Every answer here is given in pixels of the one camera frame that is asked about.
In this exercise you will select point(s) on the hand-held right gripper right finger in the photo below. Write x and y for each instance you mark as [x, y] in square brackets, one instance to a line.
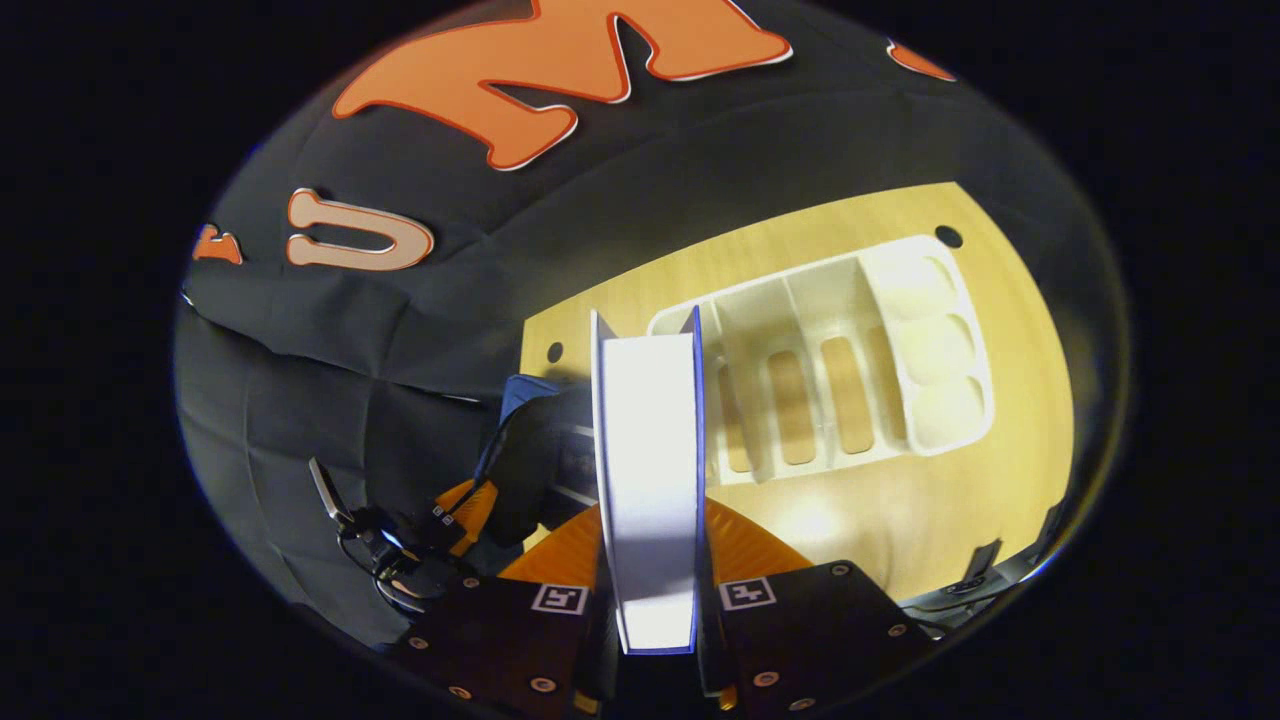
[800, 630]

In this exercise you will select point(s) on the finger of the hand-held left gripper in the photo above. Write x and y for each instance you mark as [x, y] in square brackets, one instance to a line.
[455, 500]
[478, 520]

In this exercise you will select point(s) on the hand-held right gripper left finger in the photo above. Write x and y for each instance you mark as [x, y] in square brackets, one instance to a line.
[500, 630]

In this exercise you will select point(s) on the grey portrait cover book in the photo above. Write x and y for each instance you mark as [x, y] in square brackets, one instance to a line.
[572, 460]

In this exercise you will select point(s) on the blue schoolbag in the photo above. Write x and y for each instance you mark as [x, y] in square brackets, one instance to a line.
[525, 392]

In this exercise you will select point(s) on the dark blue cover book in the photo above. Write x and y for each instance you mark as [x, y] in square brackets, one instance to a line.
[650, 450]

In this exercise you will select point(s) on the white plastic bookshelf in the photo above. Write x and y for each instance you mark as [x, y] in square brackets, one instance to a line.
[940, 300]

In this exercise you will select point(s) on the black backdrop cloth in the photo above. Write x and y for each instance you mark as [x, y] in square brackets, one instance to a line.
[700, 150]

